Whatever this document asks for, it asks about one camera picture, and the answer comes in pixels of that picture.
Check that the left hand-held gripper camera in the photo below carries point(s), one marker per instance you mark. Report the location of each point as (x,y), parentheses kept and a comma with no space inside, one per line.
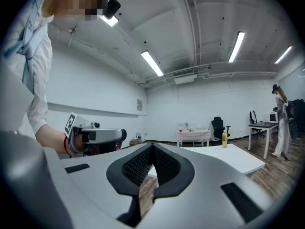
(95,125)

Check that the black head camera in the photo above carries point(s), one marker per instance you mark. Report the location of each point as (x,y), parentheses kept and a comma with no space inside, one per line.
(112,7)

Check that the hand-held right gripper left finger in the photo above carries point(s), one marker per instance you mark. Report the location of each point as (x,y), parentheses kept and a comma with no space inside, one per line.
(100,190)

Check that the white framed box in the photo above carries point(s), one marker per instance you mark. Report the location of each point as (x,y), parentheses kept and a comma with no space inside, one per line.
(182,126)

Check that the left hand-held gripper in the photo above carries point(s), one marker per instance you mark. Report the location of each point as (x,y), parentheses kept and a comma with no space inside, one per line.
(74,128)

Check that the cardboard box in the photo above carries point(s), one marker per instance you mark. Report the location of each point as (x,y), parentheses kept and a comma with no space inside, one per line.
(137,142)

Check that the table with checked cloth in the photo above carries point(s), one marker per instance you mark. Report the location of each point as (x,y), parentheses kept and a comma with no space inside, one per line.
(193,135)

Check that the dark top desk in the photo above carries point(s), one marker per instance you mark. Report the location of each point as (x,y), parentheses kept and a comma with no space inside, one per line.
(262,125)

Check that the person's head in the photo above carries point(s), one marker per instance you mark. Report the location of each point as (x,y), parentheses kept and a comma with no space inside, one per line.
(76,1)

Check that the white microwave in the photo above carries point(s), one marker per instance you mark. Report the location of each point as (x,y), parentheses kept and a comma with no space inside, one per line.
(270,117)

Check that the person's white shirt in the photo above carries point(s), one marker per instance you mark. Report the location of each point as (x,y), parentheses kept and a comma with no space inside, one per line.
(31,80)

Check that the white air conditioner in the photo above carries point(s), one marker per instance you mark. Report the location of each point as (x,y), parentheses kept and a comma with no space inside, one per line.
(184,77)

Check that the wall sign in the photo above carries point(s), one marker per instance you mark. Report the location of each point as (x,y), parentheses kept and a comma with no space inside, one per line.
(139,105)

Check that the ceiling light bar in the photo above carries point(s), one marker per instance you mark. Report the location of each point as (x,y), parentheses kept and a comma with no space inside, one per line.
(283,54)
(152,63)
(236,46)
(109,20)

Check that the black router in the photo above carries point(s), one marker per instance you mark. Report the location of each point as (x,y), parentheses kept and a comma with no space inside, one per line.
(140,136)

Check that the person's left forearm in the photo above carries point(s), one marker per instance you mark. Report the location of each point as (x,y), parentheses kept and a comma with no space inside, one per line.
(51,137)

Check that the person's left hand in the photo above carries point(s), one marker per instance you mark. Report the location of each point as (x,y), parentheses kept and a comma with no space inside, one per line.
(78,143)

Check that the yellow bottle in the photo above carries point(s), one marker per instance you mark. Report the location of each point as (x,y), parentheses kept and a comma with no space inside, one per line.
(225,139)

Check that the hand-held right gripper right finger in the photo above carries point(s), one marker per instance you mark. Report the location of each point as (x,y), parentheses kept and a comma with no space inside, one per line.
(202,199)

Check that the black office chair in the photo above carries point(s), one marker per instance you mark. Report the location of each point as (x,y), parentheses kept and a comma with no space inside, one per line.
(218,128)

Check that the black high-back chair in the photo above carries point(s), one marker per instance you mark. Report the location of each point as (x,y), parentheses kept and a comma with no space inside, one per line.
(253,117)

